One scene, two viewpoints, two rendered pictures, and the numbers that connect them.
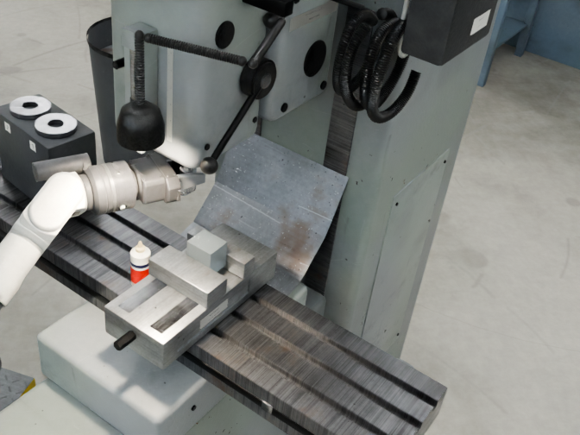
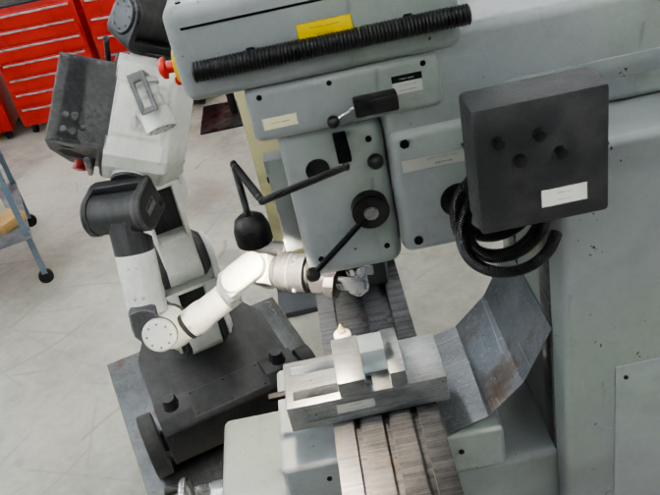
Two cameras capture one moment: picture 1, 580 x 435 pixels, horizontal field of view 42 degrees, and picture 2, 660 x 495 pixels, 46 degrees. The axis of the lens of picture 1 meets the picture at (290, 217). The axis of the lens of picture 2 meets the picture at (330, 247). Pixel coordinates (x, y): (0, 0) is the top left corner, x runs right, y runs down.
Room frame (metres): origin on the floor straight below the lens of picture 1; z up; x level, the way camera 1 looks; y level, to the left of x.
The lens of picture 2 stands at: (0.45, -0.97, 2.19)
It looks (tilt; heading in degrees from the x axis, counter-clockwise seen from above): 32 degrees down; 60
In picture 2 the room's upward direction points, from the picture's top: 13 degrees counter-clockwise
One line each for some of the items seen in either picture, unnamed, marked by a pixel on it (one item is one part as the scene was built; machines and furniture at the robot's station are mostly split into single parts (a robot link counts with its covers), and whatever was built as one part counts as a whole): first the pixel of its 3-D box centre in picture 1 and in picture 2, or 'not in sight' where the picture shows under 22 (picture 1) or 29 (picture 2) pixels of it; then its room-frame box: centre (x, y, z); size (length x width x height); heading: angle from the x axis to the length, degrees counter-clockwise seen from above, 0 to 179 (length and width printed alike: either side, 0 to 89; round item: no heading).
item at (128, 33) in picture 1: (141, 90); (284, 201); (1.07, 0.26, 1.45); 0.04 x 0.04 x 0.21; 59
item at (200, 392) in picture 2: not in sight; (205, 346); (1.07, 1.08, 0.59); 0.64 x 0.52 x 0.33; 78
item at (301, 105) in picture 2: not in sight; (338, 75); (1.20, 0.19, 1.68); 0.34 x 0.24 x 0.10; 149
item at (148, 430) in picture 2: not in sight; (154, 445); (0.76, 0.90, 0.50); 0.20 x 0.05 x 0.20; 78
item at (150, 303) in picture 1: (195, 282); (362, 374); (1.11, 0.17, 1.01); 0.35 x 0.15 x 0.11; 149
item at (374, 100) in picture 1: (365, 59); (497, 209); (1.29, -0.10, 1.45); 0.18 x 0.16 x 0.21; 149
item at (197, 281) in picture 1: (187, 275); (348, 364); (1.08, 0.18, 1.05); 0.15 x 0.06 x 0.04; 59
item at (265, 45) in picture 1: (267, 41); (304, 183); (1.01, 0.06, 1.58); 0.17 x 0.01 x 0.01; 171
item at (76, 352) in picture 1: (179, 328); (384, 413); (1.16, 0.21, 0.82); 0.50 x 0.35 x 0.12; 149
